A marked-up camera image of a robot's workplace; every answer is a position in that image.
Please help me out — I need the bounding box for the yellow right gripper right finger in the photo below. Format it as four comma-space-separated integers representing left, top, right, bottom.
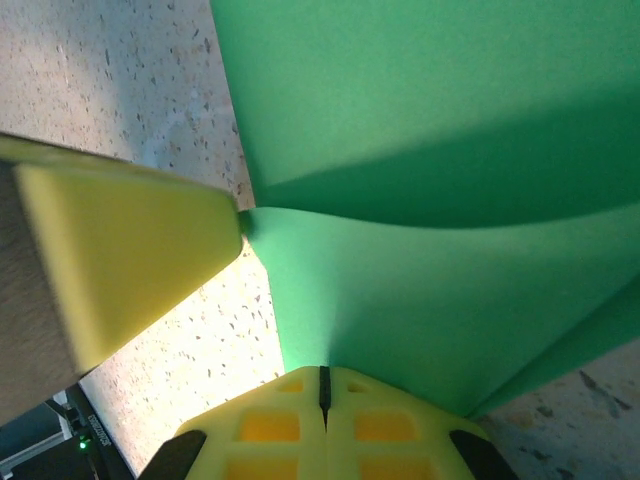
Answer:
325, 366, 521, 480

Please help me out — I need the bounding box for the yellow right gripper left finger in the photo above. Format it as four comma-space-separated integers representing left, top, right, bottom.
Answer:
144, 366, 327, 480

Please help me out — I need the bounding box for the green cloth piece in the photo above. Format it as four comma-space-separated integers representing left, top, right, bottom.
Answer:
209, 0, 640, 421

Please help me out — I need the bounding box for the aluminium mounting rail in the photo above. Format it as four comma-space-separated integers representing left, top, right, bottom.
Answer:
0, 394, 71, 480

